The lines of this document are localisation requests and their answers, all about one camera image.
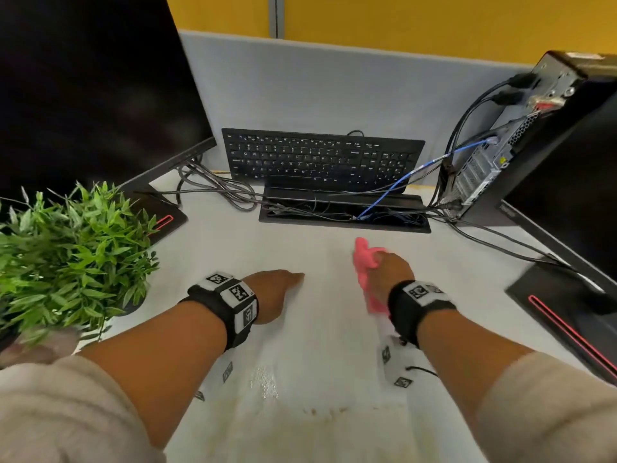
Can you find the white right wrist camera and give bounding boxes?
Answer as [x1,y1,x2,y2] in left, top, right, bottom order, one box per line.
[375,332,420,390]

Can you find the black left wrist band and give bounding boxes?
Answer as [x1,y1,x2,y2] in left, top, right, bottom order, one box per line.
[179,271,260,352]

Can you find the pink cloth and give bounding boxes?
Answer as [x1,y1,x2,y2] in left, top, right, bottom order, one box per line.
[353,237,391,316]

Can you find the beige sleeve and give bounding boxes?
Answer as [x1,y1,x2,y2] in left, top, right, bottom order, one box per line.
[474,351,617,463]
[0,354,167,463]

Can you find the black monitor cable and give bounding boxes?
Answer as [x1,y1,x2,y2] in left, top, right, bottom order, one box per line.
[433,214,575,271]

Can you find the white table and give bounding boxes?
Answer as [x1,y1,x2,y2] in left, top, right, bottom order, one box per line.
[72,170,617,463]

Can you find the black desk cable tray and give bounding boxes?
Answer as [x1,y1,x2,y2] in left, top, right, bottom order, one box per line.
[258,186,431,233]

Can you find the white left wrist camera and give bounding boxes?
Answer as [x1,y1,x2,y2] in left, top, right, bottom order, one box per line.
[192,347,237,403]

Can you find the black wrist band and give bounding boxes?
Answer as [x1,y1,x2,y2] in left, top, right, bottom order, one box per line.
[179,271,260,352]
[387,280,458,348]

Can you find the person's right forearm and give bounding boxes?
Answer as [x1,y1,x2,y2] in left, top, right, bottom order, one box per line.
[416,308,536,430]

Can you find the black desktop computer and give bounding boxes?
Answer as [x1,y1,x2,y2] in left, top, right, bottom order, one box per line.
[437,50,617,227]

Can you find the black computer cable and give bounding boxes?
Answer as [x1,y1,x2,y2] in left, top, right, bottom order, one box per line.
[448,71,539,203]
[452,90,524,203]

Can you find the black monitor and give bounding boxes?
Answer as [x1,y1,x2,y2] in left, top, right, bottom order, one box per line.
[496,89,617,285]
[0,0,218,208]

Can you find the beige left sleeve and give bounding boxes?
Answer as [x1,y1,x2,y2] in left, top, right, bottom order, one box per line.
[0,354,167,463]

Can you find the person's left hand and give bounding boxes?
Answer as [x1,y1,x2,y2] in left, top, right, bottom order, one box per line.
[240,269,305,326]

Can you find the black keyboard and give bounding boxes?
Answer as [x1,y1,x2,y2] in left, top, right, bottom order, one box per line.
[221,128,427,192]

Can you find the grey desk partition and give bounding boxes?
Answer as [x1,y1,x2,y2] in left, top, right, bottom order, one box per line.
[178,30,536,186]

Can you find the black monitor stand base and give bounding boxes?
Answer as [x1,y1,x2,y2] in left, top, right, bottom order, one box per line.
[118,187,189,246]
[505,262,617,386]

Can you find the black right wrist band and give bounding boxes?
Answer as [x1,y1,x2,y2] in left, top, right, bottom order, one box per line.
[387,280,458,348]

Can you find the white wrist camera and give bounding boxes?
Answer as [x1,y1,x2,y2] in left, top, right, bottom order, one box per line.
[192,347,237,403]
[375,332,420,390]

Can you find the person's left forearm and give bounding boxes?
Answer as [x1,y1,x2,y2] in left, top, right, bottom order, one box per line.
[76,301,228,451]

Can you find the person's right hand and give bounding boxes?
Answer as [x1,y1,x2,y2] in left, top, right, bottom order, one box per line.
[367,251,416,314]

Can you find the beige right sleeve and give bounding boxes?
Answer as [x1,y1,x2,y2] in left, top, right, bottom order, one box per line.
[474,351,617,463]

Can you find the bushy small-leaf potted plant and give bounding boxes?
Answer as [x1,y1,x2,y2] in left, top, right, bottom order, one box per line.
[0,181,161,343]

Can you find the white spray droplets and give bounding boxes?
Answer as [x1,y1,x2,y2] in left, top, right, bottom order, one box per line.
[249,365,280,401]

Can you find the bundle of black cables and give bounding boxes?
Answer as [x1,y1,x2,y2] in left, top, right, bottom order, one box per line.
[134,158,264,212]

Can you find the blue cable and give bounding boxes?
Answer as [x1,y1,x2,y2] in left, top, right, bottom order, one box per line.
[356,137,500,220]

